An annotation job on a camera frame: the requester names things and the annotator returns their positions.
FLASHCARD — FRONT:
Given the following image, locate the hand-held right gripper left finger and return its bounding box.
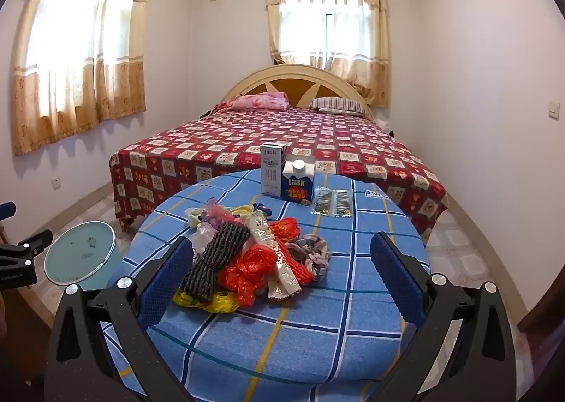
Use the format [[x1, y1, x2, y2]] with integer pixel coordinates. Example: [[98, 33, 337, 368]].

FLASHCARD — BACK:
[[46, 236, 195, 402]]

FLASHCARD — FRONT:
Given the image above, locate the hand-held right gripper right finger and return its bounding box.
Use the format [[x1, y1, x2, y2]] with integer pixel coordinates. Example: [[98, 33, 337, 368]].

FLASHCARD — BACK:
[[370, 232, 517, 402]]

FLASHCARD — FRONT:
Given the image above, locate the light blue trash bin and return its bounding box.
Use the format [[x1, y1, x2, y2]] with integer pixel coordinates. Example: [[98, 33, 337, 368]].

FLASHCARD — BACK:
[[44, 220, 119, 292]]

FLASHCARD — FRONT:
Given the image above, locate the black grey striped wrapper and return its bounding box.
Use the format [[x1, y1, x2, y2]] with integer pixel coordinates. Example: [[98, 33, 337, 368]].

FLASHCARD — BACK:
[[182, 222, 250, 303]]

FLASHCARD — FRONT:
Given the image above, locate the clear plastic bag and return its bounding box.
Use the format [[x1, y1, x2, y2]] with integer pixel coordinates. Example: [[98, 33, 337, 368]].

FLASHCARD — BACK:
[[190, 226, 219, 266]]

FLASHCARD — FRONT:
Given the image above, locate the yellow plastic bag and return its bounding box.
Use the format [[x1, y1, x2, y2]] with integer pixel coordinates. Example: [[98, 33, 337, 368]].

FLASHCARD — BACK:
[[172, 289, 241, 313]]

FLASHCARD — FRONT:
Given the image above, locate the pale green plastic bag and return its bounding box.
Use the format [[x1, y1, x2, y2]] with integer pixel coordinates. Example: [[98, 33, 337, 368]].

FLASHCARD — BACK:
[[184, 204, 254, 228]]

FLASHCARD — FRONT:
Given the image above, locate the orange plastic bag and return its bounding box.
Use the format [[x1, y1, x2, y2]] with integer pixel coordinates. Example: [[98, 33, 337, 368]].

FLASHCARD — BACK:
[[216, 245, 272, 308]]

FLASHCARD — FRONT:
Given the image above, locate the pink wrapper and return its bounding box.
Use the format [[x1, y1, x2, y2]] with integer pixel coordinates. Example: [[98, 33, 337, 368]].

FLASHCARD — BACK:
[[201, 201, 243, 230]]

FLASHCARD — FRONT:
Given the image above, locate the white long wrapper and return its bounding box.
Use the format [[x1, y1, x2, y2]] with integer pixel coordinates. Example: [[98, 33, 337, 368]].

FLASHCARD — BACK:
[[247, 212, 303, 301]]

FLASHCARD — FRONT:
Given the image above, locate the red ribbed wrapper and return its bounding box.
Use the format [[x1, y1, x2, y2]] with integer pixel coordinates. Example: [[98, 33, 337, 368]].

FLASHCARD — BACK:
[[267, 217, 321, 288]]

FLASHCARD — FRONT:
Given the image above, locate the clear plastic packet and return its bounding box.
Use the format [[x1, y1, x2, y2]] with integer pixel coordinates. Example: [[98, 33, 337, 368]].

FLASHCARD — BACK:
[[333, 189, 351, 217], [311, 188, 335, 215]]

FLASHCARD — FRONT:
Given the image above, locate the blue plaid tablecloth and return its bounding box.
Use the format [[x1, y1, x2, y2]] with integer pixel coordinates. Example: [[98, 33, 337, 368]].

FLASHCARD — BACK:
[[101, 169, 431, 402]]

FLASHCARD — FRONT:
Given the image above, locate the blue milk carton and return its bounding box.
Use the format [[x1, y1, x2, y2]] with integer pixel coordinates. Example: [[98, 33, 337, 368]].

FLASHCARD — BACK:
[[281, 155, 315, 208]]

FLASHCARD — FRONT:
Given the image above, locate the white tall carton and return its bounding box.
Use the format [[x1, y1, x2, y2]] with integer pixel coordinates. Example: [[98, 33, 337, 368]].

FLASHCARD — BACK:
[[260, 144, 287, 200]]

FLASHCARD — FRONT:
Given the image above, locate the wide beige patterned curtain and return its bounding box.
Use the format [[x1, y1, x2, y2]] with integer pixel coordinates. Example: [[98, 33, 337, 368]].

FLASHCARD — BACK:
[[11, 0, 153, 156]]

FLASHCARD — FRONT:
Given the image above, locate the bed with red quilt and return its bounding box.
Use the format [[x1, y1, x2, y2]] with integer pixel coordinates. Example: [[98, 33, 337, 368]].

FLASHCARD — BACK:
[[108, 106, 448, 244]]

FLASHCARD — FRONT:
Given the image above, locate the striped pillow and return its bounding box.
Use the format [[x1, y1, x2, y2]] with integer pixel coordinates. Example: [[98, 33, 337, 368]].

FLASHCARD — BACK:
[[309, 97, 374, 117]]

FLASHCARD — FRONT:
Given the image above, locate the pink pillow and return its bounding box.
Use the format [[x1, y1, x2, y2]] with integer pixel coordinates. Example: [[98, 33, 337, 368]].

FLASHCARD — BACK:
[[232, 92, 290, 110]]

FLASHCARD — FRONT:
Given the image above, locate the cream wooden headboard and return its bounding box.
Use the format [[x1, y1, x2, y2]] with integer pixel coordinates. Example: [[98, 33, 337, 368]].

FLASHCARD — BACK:
[[220, 64, 375, 109]]

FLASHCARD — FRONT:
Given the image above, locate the beige curtain with valance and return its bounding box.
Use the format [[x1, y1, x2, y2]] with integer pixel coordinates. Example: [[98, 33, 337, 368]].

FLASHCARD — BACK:
[[265, 0, 390, 108]]

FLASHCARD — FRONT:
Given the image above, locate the window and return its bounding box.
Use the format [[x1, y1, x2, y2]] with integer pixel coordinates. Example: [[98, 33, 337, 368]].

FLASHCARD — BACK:
[[324, 0, 336, 72]]

